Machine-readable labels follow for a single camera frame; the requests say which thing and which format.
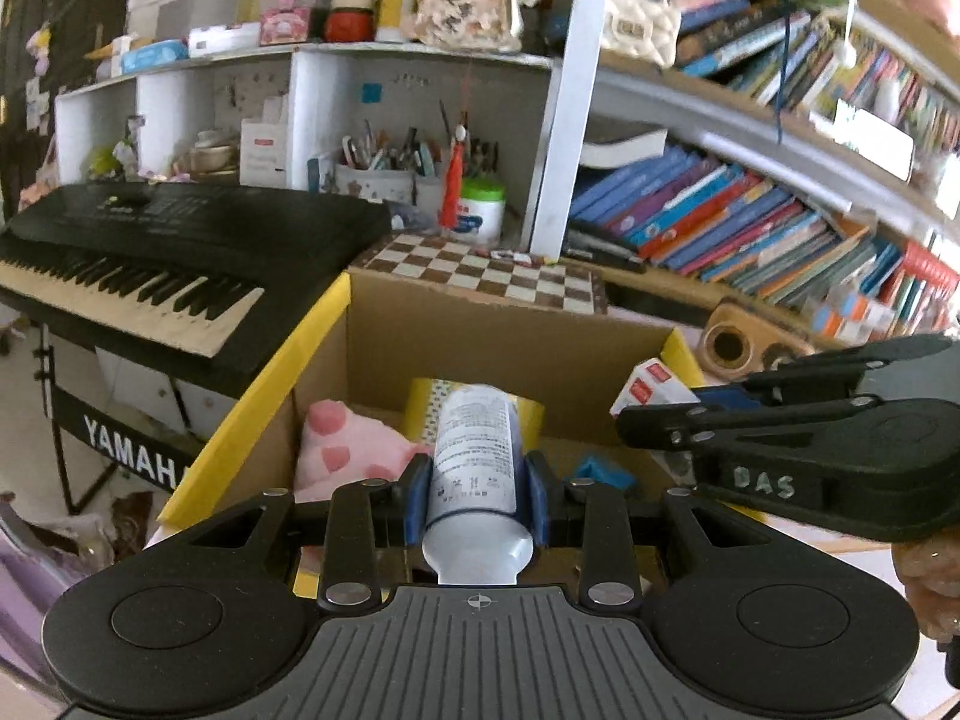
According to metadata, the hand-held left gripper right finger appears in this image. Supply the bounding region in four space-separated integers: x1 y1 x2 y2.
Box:
523 450 777 611

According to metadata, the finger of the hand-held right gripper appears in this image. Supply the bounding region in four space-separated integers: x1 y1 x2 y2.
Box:
615 388 872 455
739 332 955 395

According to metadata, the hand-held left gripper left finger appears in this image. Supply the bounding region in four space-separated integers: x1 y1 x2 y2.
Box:
180 456 434 614

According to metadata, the small white red box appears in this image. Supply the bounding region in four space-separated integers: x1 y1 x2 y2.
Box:
609 361 703 418

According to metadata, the white printed bottle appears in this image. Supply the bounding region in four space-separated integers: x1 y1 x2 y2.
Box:
421 384 536 587

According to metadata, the blue plastic packet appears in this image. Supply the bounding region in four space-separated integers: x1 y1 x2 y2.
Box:
574 452 639 493

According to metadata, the pink plush pig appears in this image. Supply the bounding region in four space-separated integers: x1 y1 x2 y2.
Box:
292 399 437 504

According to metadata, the yellow tape roll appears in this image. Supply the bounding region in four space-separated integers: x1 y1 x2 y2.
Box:
405 377 547 467

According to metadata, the yellow cardboard box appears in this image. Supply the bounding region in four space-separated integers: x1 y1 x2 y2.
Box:
154 268 770 601

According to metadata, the person's right hand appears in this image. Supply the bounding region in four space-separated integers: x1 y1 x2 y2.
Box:
892 521 960 642

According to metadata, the brown retro radio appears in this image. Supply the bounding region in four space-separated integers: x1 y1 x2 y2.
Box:
701 298 819 380

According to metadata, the long row of leaning books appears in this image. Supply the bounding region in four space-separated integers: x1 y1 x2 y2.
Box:
566 142 960 343

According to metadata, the wooden chessboard box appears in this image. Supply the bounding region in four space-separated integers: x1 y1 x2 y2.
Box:
349 231 611 317

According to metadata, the white jar with green lid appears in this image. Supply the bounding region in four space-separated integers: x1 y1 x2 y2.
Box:
456 178 508 242

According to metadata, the black keyboard stand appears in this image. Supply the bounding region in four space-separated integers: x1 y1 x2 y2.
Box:
34 322 197 520

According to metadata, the white pen holder cup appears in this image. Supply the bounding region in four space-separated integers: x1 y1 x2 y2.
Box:
334 120 418 204

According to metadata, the red tassel ornament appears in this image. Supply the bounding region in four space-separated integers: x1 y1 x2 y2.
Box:
441 112 470 230

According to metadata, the row of books under ceiling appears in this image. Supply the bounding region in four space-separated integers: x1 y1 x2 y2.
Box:
660 0 960 167

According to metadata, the black electronic keyboard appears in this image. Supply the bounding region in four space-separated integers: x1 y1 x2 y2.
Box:
0 181 395 401

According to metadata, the white carton with red label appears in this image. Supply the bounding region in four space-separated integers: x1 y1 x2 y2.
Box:
240 101 290 189

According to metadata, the purple plastic bag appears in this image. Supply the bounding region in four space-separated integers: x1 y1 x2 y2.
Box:
0 491 159 692

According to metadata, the white quilted handbag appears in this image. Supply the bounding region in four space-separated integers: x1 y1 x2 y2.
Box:
604 0 683 68

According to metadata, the white shelf unit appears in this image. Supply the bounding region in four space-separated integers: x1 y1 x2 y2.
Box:
54 0 625 257

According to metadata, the red round doll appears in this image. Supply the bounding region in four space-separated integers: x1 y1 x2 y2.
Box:
324 0 377 44

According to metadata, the white bottle with yellow band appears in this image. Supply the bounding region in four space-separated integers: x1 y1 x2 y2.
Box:
375 0 418 44

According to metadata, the pink toy box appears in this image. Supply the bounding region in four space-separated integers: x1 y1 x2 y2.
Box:
259 0 313 47

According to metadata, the flat white box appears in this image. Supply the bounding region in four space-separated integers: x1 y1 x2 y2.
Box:
187 22 263 60

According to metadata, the blue tissue pack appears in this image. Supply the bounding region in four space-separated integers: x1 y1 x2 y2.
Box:
120 41 189 75

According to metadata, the dark door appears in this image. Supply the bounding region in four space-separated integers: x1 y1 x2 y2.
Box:
0 0 140 212

